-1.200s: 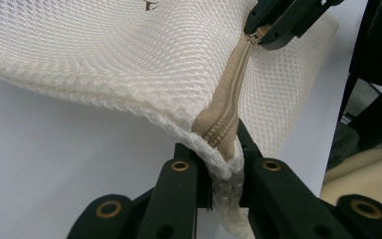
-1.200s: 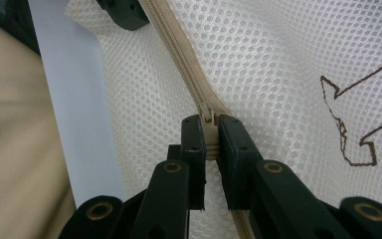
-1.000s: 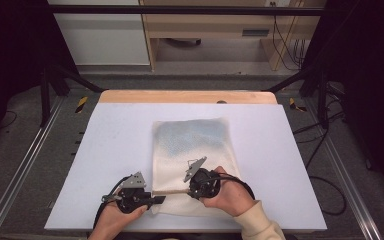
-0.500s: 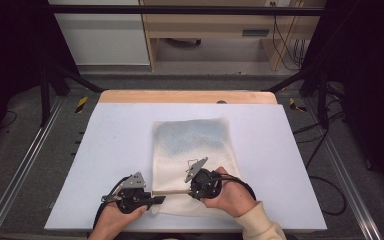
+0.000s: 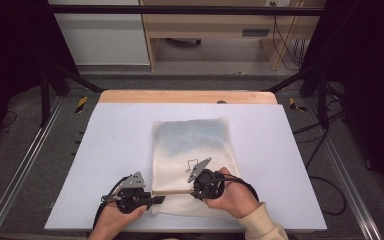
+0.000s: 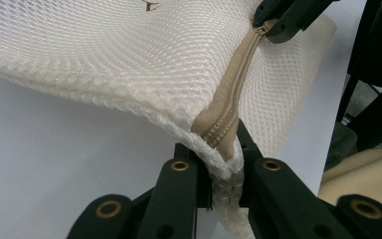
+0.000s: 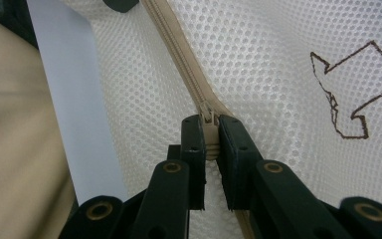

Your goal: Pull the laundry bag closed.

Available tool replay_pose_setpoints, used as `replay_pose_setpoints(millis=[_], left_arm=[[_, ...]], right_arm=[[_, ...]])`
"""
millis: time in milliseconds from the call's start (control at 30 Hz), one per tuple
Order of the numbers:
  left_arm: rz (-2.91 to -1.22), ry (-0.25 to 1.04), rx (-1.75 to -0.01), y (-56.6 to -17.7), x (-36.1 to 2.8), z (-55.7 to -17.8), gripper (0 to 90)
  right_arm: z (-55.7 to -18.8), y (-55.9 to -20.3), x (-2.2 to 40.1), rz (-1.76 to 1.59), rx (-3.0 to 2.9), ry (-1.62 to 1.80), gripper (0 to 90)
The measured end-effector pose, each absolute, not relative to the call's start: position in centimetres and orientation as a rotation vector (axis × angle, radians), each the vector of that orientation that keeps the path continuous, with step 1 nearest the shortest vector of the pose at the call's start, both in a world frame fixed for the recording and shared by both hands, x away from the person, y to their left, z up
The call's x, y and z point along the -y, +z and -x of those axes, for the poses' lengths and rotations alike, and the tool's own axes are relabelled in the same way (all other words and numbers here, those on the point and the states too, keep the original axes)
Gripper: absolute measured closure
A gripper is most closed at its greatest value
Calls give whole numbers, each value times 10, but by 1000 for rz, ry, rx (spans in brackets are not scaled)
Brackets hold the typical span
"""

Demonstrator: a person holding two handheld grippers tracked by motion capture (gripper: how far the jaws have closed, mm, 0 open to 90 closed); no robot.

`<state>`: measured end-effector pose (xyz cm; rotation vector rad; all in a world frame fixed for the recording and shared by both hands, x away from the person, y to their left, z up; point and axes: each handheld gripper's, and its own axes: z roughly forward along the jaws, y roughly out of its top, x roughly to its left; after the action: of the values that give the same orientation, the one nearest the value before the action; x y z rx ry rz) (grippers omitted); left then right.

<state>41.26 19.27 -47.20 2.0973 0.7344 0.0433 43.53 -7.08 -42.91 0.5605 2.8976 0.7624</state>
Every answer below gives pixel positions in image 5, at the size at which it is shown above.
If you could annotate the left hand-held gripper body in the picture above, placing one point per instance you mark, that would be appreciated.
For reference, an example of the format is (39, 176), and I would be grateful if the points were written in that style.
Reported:
(131, 195)

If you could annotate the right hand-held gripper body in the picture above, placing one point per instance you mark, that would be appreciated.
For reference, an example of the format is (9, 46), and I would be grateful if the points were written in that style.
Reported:
(206, 185)

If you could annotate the cream mesh laundry bag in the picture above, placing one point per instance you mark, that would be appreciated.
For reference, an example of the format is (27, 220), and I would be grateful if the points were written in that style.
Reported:
(180, 150)

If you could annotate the person's right hand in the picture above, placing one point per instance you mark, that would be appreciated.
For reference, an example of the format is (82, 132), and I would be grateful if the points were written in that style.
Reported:
(236, 196)

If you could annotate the person's left hand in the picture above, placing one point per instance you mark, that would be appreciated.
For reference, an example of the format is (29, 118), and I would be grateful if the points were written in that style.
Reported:
(113, 221)

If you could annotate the white foam mat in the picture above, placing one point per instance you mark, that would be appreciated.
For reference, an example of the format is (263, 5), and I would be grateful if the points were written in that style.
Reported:
(113, 140)

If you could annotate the wooden table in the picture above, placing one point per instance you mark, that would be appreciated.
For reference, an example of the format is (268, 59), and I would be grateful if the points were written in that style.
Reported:
(180, 96)

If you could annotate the yellow black tape strip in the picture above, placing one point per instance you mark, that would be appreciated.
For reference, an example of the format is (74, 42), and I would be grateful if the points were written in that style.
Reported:
(81, 104)
(293, 105)

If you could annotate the black metal stand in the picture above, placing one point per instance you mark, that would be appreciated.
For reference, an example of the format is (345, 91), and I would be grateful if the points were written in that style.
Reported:
(322, 100)
(45, 100)

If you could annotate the light wooden desk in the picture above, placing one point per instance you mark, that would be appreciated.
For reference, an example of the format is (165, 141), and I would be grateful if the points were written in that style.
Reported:
(210, 25)

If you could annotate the white cabinet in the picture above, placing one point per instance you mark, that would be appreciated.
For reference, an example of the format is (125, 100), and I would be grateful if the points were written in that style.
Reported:
(103, 36)

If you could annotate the black curtain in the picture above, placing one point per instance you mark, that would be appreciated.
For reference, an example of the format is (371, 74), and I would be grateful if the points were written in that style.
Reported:
(10, 60)
(370, 83)

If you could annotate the aluminium floor rail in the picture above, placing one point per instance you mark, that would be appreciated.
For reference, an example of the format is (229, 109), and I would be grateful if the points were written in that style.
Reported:
(346, 173)
(20, 170)

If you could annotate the black horizontal frame bar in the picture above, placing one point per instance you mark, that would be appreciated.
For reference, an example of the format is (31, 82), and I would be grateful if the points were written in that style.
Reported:
(180, 10)

